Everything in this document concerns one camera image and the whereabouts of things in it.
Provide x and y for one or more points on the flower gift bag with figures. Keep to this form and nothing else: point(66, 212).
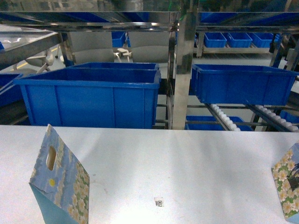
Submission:
point(286, 178)

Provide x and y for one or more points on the blue bin lower shelf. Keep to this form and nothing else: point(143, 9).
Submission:
point(212, 127)

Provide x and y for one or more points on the blue bin shelf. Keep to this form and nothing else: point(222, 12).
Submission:
point(212, 127)
point(241, 84)

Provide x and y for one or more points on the white office chair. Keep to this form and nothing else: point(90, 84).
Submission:
point(123, 52)

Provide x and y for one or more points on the large blue plastic bin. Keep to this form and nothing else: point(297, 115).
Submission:
point(89, 97)

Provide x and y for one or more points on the small QR code sticker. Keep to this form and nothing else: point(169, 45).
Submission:
point(159, 201)

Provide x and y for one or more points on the blue bin right shelf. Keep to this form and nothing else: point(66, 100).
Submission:
point(241, 84)

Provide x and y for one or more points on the roller rail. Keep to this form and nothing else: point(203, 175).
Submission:
point(226, 123)
point(272, 119)

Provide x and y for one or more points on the steel rack upright post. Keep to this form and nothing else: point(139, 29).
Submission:
point(186, 33)

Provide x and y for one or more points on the roller rail far right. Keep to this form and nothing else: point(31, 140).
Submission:
point(272, 119)

